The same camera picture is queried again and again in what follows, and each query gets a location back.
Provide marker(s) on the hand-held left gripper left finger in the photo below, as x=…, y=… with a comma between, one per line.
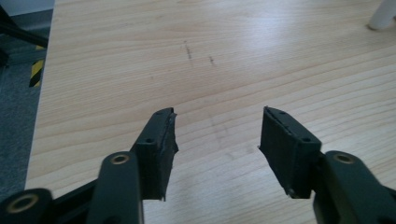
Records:
x=155, y=155

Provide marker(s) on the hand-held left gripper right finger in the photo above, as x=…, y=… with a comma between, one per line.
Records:
x=288, y=155

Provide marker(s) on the yellow black striped tape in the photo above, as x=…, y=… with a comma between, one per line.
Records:
x=36, y=70

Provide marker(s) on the white cylindrical object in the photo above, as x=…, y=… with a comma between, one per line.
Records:
x=383, y=15

